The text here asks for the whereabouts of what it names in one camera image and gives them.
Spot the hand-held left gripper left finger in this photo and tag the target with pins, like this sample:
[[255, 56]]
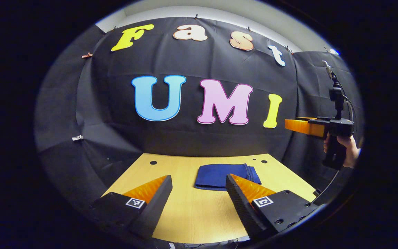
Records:
[[157, 207]]

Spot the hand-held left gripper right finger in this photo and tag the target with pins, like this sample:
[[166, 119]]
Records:
[[240, 207]]

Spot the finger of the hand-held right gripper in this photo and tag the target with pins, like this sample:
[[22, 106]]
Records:
[[304, 126]]

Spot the blue denim jeans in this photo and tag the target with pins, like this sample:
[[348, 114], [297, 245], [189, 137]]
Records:
[[216, 176]]

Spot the black backdrop cloth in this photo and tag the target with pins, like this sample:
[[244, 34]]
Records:
[[116, 121]]

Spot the small silver cloth clip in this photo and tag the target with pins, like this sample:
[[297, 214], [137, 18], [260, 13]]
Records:
[[77, 137]]

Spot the small copper cloth clip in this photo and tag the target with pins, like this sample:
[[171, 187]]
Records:
[[87, 55]]

